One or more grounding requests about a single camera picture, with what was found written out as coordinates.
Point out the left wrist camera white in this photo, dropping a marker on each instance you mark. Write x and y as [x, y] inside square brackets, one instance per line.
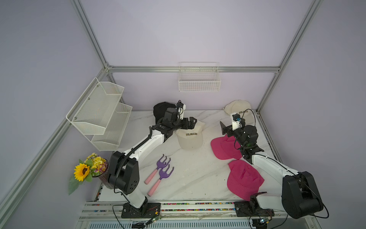
[180, 108]

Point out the dark glass flower vase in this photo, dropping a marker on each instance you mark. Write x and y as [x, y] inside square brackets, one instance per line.
[103, 180]

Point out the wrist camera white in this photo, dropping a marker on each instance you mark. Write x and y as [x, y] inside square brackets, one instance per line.
[237, 121]
[180, 108]

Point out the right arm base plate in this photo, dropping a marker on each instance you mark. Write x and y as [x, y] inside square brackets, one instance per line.
[251, 208]

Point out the aluminium front rail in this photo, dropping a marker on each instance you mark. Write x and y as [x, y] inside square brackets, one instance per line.
[200, 214]

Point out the white two-tier mesh shelf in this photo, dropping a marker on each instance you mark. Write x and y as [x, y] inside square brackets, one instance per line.
[100, 116]

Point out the white wire wall basket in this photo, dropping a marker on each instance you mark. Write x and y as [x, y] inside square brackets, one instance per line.
[199, 77]

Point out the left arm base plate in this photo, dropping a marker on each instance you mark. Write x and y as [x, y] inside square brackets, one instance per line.
[146, 211]

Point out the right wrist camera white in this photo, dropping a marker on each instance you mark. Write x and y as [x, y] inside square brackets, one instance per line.
[237, 121]

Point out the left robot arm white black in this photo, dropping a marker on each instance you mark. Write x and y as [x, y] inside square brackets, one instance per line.
[123, 170]

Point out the purple pink garden fork lower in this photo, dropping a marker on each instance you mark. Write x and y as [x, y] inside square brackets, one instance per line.
[163, 173]

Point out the black cap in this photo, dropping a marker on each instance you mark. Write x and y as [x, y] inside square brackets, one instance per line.
[160, 109]

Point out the purple pink garden fork upper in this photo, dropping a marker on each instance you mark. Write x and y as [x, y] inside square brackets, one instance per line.
[161, 163]

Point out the sunflower bouquet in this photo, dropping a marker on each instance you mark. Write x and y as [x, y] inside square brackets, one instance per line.
[94, 166]

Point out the pink cap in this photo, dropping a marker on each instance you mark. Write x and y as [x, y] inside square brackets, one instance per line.
[225, 148]
[244, 180]

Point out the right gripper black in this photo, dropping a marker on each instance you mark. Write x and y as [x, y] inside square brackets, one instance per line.
[228, 129]

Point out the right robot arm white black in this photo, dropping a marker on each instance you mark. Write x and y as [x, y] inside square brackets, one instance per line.
[299, 194]

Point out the cream Colorado cap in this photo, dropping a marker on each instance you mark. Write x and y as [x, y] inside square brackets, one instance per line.
[243, 108]
[191, 138]

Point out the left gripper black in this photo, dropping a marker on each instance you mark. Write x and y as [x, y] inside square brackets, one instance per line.
[191, 125]

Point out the purple pink garden fork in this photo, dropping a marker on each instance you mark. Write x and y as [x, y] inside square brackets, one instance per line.
[161, 163]
[163, 173]

